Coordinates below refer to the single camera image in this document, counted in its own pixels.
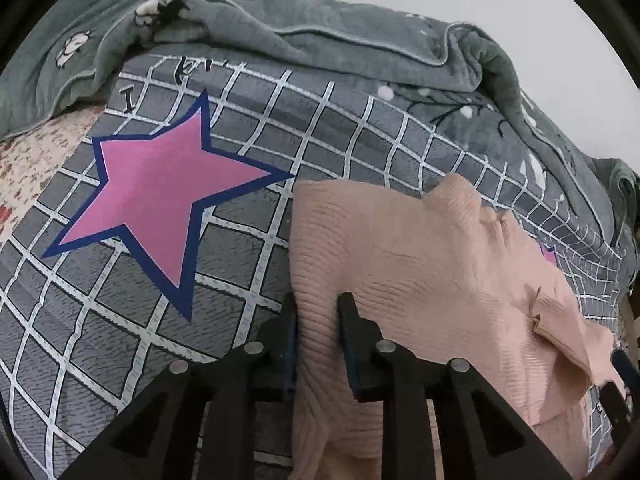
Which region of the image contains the pink knit sweater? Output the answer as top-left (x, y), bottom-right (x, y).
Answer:
top-left (288, 174), bottom-right (618, 479)

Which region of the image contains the grey grid star bedsheet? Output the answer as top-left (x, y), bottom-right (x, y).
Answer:
top-left (1, 52), bottom-right (620, 479)

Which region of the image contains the floral pattern bedsheet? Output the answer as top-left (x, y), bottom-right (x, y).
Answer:
top-left (0, 105), bottom-right (104, 245)

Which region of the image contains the grey-green fleece blanket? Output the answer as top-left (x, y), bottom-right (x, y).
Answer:
top-left (1, 0), bottom-right (639, 234)

